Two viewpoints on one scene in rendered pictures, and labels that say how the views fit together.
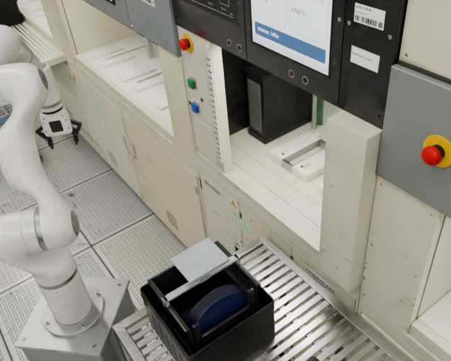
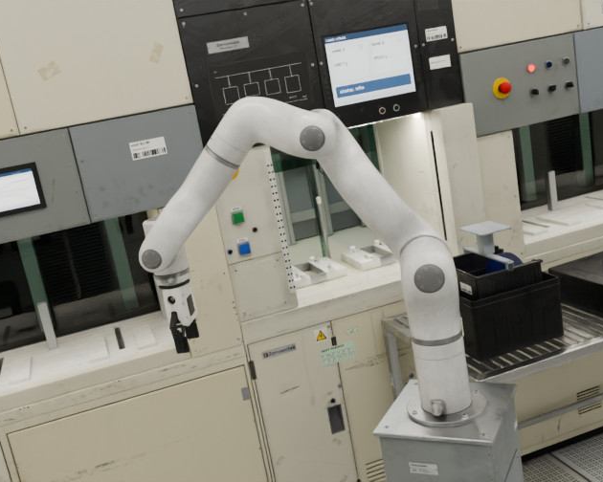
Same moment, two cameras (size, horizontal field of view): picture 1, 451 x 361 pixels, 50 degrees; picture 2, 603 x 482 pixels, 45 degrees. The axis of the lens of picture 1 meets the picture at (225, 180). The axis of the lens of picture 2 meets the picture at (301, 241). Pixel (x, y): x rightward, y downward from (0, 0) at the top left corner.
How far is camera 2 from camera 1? 232 cm
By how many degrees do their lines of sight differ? 70
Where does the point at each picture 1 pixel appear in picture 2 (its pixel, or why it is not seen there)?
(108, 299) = not seen: hidden behind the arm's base
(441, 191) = (510, 113)
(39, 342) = (490, 423)
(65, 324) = (470, 402)
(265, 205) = (367, 287)
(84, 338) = (491, 395)
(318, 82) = (409, 101)
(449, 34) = (480, 23)
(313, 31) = (397, 65)
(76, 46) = not seen: outside the picture
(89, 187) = not seen: outside the picture
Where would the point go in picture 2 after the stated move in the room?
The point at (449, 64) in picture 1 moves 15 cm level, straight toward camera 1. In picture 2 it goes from (484, 39) to (527, 32)
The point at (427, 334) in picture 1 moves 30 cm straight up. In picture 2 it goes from (534, 241) to (525, 158)
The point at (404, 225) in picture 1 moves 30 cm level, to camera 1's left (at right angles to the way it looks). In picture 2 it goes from (497, 162) to (499, 177)
